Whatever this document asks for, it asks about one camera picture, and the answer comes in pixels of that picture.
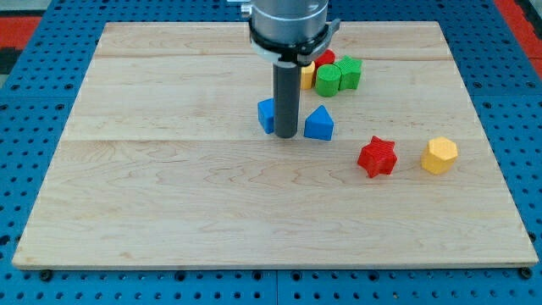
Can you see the black white tool flange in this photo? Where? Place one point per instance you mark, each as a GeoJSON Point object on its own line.
{"type": "Point", "coordinates": [294, 53]}

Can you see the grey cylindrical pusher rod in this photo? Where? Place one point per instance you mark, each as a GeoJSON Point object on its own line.
{"type": "Point", "coordinates": [286, 83]}

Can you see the blue cube block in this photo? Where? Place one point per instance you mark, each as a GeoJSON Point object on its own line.
{"type": "Point", "coordinates": [265, 114]}

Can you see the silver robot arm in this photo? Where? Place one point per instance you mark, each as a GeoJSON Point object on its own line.
{"type": "Point", "coordinates": [290, 34]}

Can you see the yellow heart block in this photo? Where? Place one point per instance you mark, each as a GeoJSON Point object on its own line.
{"type": "Point", "coordinates": [307, 76]}

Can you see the red round block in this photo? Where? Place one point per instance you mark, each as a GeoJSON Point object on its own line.
{"type": "Point", "coordinates": [328, 57]}

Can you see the green cylinder block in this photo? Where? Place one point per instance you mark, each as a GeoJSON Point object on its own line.
{"type": "Point", "coordinates": [327, 80]}

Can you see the blue triangular prism block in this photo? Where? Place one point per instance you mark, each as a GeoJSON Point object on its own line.
{"type": "Point", "coordinates": [319, 124]}

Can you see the green star block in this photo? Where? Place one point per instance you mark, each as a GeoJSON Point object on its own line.
{"type": "Point", "coordinates": [351, 71]}

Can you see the red star block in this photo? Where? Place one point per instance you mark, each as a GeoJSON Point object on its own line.
{"type": "Point", "coordinates": [378, 157]}

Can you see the light wooden board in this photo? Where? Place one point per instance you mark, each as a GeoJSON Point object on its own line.
{"type": "Point", "coordinates": [163, 163]}

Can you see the yellow hexagon block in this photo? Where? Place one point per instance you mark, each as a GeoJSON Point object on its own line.
{"type": "Point", "coordinates": [439, 155]}

